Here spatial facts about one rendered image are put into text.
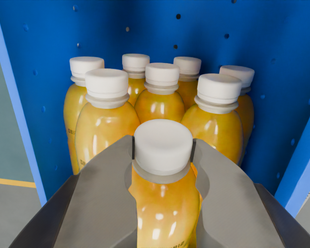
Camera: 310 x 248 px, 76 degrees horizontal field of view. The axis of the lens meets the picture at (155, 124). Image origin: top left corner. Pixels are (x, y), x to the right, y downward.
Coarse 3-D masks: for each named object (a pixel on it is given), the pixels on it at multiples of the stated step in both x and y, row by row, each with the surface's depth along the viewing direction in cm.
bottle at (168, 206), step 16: (144, 176) 13; (160, 176) 13; (176, 176) 13; (192, 176) 15; (144, 192) 13; (160, 192) 13; (176, 192) 13; (192, 192) 14; (144, 208) 13; (160, 208) 13; (176, 208) 13; (192, 208) 14; (144, 224) 13; (160, 224) 13; (176, 224) 14; (192, 224) 15; (144, 240) 14; (160, 240) 14; (176, 240) 14
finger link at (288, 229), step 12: (264, 192) 9; (264, 204) 8; (276, 204) 8; (276, 216) 8; (288, 216) 8; (276, 228) 7; (288, 228) 7; (300, 228) 7; (288, 240) 7; (300, 240) 7
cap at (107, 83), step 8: (88, 72) 18; (96, 72) 18; (104, 72) 18; (112, 72) 19; (120, 72) 19; (88, 80) 17; (96, 80) 17; (104, 80) 17; (112, 80) 17; (120, 80) 17; (88, 88) 17; (96, 88) 17; (104, 88) 17; (112, 88) 17; (120, 88) 18; (96, 96) 17; (104, 96) 17; (112, 96) 17; (120, 96) 18
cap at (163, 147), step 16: (144, 128) 13; (160, 128) 13; (176, 128) 14; (144, 144) 12; (160, 144) 12; (176, 144) 12; (192, 144) 12; (144, 160) 12; (160, 160) 12; (176, 160) 12
